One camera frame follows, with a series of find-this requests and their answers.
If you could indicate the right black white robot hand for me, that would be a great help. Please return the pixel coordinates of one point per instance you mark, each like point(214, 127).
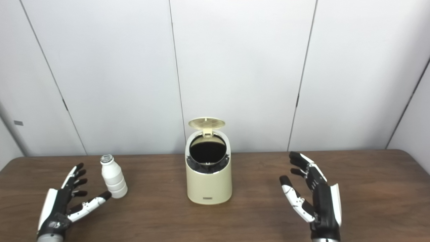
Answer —
point(324, 211)

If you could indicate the cream-colored cylindrical bin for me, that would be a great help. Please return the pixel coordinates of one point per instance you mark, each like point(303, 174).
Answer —
point(208, 186)

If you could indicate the round cream bin lid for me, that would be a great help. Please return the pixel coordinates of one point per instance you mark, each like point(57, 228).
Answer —
point(206, 123)

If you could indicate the small white plastic bottle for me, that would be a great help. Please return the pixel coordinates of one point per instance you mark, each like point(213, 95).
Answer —
point(113, 178)

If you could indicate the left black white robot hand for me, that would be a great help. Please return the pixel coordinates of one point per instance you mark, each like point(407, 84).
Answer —
point(55, 208)

